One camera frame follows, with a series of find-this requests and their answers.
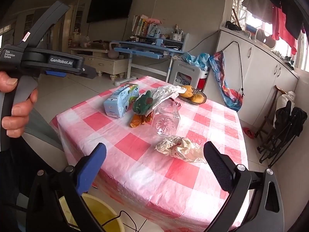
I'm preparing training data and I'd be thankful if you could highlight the cream television cabinet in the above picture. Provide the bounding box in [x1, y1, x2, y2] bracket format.
[68, 47, 131, 80]

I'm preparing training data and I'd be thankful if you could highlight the green wrapper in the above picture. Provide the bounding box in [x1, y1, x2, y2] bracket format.
[132, 90, 155, 115]

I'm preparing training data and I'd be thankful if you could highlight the off-white paper ball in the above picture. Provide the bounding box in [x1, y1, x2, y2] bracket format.
[154, 136, 207, 163]

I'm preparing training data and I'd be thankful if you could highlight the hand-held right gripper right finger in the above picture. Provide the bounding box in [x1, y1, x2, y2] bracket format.
[203, 141, 285, 232]

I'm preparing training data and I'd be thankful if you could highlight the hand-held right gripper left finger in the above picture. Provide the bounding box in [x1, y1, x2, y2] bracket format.
[26, 142, 107, 232]

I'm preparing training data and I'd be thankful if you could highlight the wooden chair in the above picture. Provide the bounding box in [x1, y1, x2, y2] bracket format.
[255, 85, 288, 150]

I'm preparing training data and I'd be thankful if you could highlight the black cable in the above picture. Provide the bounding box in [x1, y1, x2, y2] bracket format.
[101, 210, 145, 232]

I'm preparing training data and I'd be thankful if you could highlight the beige kettlebell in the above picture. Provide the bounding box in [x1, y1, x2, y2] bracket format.
[110, 42, 120, 59]

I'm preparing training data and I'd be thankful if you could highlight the blue study desk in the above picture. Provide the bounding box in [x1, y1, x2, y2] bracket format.
[110, 32, 190, 86]

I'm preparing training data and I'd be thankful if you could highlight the orange carrot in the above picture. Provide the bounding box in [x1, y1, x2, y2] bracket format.
[130, 114, 142, 128]

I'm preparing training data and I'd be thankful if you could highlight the red plastic object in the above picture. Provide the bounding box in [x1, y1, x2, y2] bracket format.
[243, 127, 255, 139]

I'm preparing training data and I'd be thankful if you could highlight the blue milk carton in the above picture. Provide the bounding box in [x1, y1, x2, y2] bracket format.
[104, 83, 140, 119]

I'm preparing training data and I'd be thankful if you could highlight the black hanging strap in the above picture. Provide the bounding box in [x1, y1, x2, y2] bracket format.
[222, 41, 245, 96]

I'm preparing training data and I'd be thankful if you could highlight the person's left hand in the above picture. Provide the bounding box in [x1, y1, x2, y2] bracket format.
[0, 71, 38, 139]

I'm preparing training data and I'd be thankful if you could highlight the white pen holder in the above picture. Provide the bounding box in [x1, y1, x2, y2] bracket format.
[169, 24, 184, 41]

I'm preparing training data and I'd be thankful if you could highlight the pink checkered tablecloth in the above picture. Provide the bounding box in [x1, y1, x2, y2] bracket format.
[49, 76, 249, 232]

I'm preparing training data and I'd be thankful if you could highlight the large white paper wrapper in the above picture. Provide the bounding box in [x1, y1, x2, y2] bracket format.
[145, 85, 187, 109]

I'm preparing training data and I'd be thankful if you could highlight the black bag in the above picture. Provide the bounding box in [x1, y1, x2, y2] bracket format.
[224, 21, 242, 31]

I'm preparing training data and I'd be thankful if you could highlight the dark fruit basket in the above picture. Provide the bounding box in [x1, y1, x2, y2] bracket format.
[177, 88, 207, 106]

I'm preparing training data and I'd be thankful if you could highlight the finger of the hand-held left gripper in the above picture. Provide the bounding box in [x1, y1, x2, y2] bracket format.
[81, 64, 97, 79]

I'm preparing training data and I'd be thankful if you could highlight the white cabinet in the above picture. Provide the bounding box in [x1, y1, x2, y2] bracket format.
[214, 26, 300, 127]

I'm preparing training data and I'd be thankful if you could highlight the black wall television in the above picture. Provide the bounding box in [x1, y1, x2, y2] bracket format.
[86, 0, 138, 24]

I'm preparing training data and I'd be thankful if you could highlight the row of books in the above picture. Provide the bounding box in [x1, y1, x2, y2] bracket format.
[132, 14, 150, 37]

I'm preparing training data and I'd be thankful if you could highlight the black hanging garment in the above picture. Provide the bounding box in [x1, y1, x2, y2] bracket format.
[242, 0, 309, 40]

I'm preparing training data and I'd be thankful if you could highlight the yellow plastic bucket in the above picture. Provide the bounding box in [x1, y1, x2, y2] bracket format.
[58, 193, 123, 232]

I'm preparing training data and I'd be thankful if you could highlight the colourful printed cloth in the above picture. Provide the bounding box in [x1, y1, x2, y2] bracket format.
[209, 51, 243, 112]

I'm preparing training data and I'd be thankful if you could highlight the grey hanging garment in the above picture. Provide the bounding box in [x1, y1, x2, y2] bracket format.
[242, 0, 274, 24]

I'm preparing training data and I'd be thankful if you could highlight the clear plastic bottle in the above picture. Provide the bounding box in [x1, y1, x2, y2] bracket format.
[153, 99, 181, 136]

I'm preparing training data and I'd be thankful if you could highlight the white plastic stool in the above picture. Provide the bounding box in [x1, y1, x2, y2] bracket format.
[169, 59, 210, 90]

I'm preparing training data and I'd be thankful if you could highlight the red hanging garment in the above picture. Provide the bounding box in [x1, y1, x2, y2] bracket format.
[272, 6, 299, 55]

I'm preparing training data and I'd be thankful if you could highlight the white bag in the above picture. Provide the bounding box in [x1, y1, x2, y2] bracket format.
[278, 91, 297, 112]

